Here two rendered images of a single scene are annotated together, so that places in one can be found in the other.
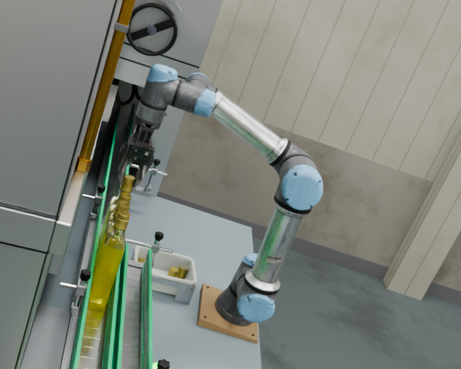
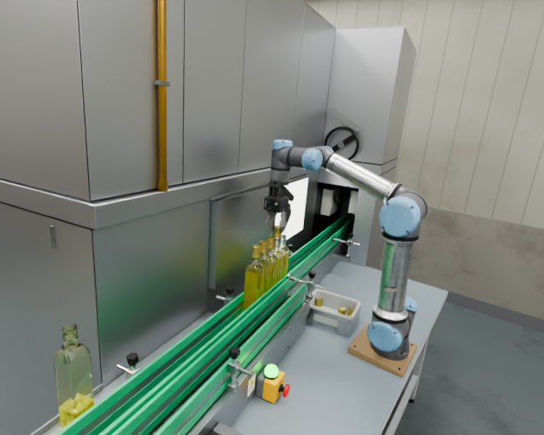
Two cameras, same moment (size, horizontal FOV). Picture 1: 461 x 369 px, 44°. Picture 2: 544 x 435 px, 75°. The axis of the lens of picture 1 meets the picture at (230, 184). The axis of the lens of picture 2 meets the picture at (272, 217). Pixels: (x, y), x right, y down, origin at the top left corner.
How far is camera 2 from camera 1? 80 cm
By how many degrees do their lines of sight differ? 39
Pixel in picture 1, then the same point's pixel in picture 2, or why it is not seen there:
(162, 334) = (310, 354)
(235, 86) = (461, 192)
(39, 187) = (77, 179)
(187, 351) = (325, 369)
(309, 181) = (401, 207)
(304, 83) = (526, 181)
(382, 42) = not seen: outside the picture
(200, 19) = (376, 129)
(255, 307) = (380, 335)
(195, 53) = (376, 154)
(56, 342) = not seen: hidden behind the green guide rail
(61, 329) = not seen: hidden behind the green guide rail
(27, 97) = (59, 118)
